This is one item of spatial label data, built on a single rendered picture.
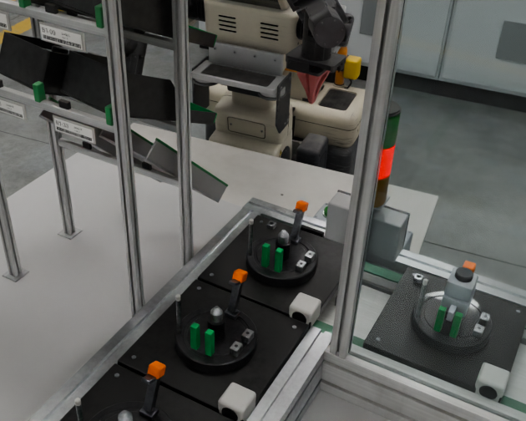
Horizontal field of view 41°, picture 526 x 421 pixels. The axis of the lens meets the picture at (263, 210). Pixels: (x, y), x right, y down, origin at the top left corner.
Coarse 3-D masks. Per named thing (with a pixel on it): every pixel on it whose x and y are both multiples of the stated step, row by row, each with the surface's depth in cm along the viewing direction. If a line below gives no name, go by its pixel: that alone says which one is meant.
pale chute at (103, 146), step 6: (54, 102) 140; (42, 114) 138; (48, 114) 140; (54, 114) 141; (48, 120) 137; (90, 126) 133; (96, 132) 134; (96, 138) 135; (102, 144) 137; (108, 144) 138; (102, 150) 147; (108, 150) 139; (114, 150) 140; (138, 162) 147
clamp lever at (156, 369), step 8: (152, 368) 101; (160, 368) 101; (144, 376) 101; (152, 376) 101; (160, 376) 102; (152, 384) 102; (152, 392) 103; (144, 400) 103; (152, 400) 103; (144, 408) 104; (152, 408) 103
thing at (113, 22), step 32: (128, 96) 108; (128, 128) 110; (64, 160) 150; (128, 160) 113; (0, 192) 136; (64, 192) 153; (128, 192) 116; (0, 224) 140; (64, 224) 159; (128, 224) 120; (192, 224) 140; (128, 256) 125; (192, 256) 145
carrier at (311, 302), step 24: (240, 240) 143; (264, 240) 140; (288, 240) 135; (312, 240) 144; (216, 264) 137; (240, 264) 137; (264, 264) 133; (288, 264) 134; (312, 264) 135; (336, 264) 138; (264, 288) 131; (288, 288) 132; (312, 288) 132; (336, 288) 134; (288, 312) 126; (312, 312) 124
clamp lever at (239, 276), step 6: (240, 270) 120; (234, 276) 120; (240, 276) 119; (246, 276) 120; (234, 282) 118; (240, 282) 119; (234, 288) 120; (240, 288) 120; (234, 294) 121; (234, 300) 121; (234, 306) 121
